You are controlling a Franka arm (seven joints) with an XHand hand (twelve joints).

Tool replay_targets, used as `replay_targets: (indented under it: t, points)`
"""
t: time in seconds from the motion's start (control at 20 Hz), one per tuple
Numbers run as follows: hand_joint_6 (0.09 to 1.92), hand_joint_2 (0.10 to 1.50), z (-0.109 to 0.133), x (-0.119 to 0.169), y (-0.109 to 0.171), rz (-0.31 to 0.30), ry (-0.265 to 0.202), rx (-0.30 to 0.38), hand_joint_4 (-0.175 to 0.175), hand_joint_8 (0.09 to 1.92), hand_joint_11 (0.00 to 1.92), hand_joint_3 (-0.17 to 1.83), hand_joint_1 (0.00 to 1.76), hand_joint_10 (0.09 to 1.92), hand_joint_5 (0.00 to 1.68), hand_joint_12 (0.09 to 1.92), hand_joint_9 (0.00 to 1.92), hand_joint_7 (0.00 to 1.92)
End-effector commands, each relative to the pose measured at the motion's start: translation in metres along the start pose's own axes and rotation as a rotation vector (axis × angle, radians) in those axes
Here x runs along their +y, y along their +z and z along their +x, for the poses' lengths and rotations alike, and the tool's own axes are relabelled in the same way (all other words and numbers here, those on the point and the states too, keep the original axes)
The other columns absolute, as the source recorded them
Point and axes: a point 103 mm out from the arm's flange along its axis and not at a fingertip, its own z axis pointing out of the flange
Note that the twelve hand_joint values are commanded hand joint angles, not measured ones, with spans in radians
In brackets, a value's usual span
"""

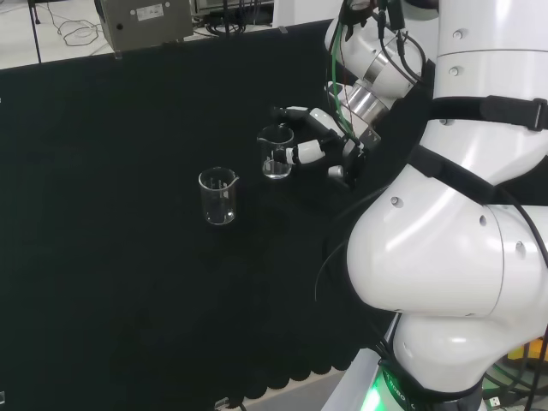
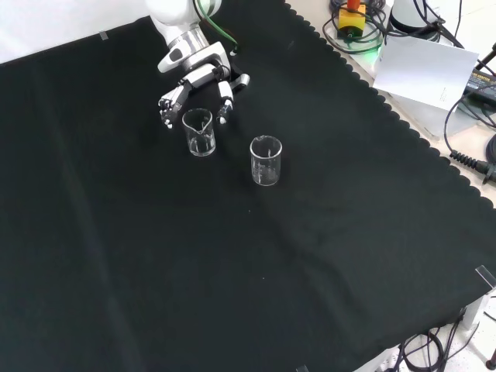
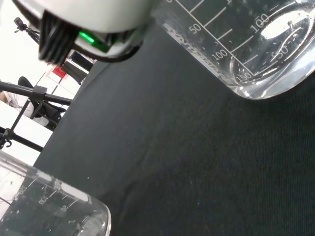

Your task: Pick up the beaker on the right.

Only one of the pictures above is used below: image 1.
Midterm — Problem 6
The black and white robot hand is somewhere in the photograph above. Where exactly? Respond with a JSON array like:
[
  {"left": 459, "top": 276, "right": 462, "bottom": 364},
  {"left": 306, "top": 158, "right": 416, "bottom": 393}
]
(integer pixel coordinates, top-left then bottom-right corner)
[{"left": 270, "top": 104, "right": 367, "bottom": 190}]

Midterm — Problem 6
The clear glass beaker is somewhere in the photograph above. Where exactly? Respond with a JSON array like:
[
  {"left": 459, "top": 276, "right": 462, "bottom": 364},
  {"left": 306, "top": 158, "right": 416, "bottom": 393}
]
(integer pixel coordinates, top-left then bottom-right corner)
[
  {"left": 198, "top": 167, "right": 240, "bottom": 226},
  {"left": 256, "top": 125, "right": 295, "bottom": 181}
]

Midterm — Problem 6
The black bench cloth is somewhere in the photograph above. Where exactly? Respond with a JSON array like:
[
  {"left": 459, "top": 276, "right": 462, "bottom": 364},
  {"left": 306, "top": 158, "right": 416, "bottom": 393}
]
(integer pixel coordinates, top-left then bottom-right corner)
[{"left": 0, "top": 17, "right": 412, "bottom": 411}]

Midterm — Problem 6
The grey metal control box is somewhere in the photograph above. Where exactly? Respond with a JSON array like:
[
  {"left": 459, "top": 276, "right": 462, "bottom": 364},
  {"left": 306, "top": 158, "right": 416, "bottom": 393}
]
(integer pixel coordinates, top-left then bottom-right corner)
[{"left": 94, "top": 0, "right": 194, "bottom": 53}]

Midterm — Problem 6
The thin black stand pole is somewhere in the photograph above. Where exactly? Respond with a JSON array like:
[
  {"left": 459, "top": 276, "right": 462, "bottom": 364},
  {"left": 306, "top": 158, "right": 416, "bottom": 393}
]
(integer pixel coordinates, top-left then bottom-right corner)
[{"left": 27, "top": 0, "right": 43, "bottom": 65}]

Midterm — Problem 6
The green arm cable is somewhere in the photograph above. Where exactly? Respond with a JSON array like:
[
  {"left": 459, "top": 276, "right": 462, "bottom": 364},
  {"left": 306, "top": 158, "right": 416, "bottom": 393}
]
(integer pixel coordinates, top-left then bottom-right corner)
[{"left": 330, "top": 0, "right": 361, "bottom": 145}]

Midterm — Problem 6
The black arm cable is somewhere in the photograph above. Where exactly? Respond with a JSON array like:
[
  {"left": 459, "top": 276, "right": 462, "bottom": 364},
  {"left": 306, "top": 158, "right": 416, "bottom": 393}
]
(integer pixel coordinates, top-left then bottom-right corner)
[{"left": 374, "top": 0, "right": 427, "bottom": 86}]

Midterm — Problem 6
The black cable bundle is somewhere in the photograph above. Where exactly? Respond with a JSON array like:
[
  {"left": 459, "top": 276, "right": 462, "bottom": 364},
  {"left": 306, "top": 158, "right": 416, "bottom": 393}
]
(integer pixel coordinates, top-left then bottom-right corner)
[{"left": 191, "top": 0, "right": 275, "bottom": 37}]

